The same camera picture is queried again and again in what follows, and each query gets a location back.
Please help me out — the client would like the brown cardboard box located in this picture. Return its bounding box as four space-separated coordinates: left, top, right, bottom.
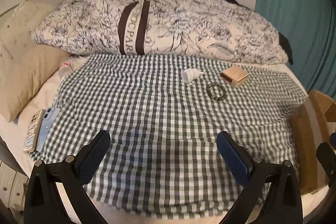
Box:
289 90 335 194

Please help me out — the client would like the white drawer cabinet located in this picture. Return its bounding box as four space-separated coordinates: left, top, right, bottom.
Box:
0 161 29 211

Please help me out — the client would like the phone with patterned case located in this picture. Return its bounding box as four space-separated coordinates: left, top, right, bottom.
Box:
23 109 45 153

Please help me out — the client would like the blue smartphone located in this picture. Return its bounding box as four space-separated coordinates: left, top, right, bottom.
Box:
35 107 60 152

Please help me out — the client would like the small wooden box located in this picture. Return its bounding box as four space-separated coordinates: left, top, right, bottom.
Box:
220 66 249 88

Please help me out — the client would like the beige pillow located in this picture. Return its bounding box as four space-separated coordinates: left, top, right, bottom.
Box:
1 45 70 122

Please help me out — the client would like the green gingham blanket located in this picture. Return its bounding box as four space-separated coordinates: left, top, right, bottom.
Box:
32 54 306 219

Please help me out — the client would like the white crumpled tissue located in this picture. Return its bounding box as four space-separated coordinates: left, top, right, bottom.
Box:
181 68 204 84

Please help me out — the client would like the teal curtain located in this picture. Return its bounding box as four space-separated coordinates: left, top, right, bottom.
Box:
255 0 335 98

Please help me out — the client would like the floral folded duvet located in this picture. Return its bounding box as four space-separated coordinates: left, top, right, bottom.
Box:
32 0 289 65

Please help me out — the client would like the dark bead bracelet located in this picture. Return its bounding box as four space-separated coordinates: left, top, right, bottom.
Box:
205 83 228 102

